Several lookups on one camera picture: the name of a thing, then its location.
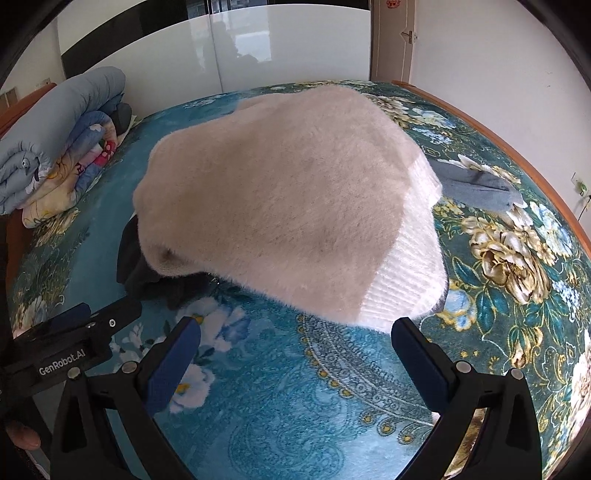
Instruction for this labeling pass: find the blue denim garment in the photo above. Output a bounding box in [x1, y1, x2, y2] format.
[436, 159, 527, 208]

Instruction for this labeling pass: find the white wardrobe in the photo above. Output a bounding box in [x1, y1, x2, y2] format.
[55, 0, 372, 118]

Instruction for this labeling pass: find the wooden bed rail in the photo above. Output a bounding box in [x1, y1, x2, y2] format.
[392, 80, 591, 254]

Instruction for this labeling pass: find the person's left hand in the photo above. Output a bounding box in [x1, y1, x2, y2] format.
[6, 421, 42, 450]

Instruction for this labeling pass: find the beige fuzzy sweater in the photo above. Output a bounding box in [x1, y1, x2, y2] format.
[133, 84, 450, 334]

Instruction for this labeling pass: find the floral folded quilt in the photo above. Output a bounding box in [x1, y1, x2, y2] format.
[22, 110, 123, 229]

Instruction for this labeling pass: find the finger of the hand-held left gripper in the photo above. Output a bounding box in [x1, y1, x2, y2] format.
[88, 298, 143, 337]

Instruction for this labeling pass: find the cream door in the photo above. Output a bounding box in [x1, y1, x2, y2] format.
[372, 0, 416, 84]

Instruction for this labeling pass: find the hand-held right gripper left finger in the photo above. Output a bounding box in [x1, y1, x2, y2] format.
[48, 316, 202, 480]

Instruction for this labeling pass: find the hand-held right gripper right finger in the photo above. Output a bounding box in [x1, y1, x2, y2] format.
[390, 316, 543, 480]

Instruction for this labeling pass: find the teal floral blanket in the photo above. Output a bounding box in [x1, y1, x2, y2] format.
[9, 80, 591, 480]

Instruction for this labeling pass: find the dark grey garment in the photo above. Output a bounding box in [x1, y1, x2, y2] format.
[134, 263, 227, 311]

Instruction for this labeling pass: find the wooden headboard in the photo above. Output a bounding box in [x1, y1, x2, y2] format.
[0, 82, 58, 134]

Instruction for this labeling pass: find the grey-blue folded quilt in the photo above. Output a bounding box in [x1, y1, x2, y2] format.
[0, 66, 126, 215]

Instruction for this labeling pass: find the black garment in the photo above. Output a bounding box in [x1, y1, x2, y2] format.
[116, 215, 155, 296]

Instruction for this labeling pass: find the black cushion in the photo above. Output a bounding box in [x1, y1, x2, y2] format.
[113, 102, 134, 137]

